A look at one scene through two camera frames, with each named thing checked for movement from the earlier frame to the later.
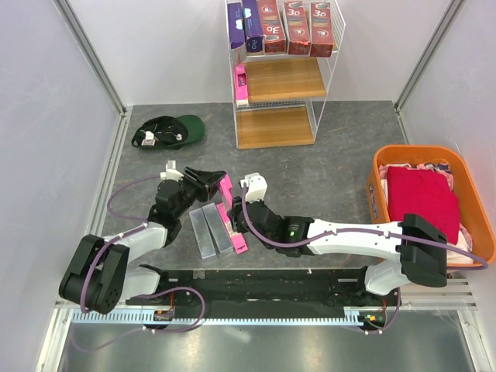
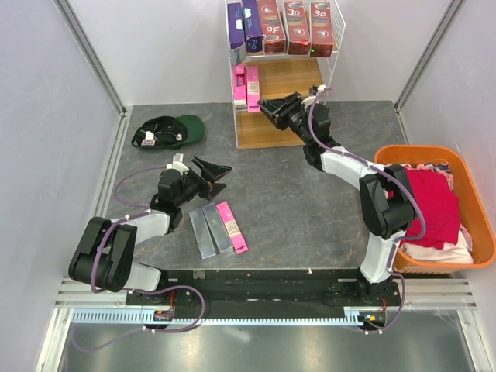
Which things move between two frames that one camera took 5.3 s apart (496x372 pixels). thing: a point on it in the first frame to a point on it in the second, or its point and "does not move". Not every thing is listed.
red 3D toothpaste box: [297, 26] does not move
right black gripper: [235, 206] to [276, 106]
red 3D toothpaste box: [322, 30] does not move
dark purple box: [254, 39] does not move
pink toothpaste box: [242, 89] does not move
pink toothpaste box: [223, 207] to [253, 88]
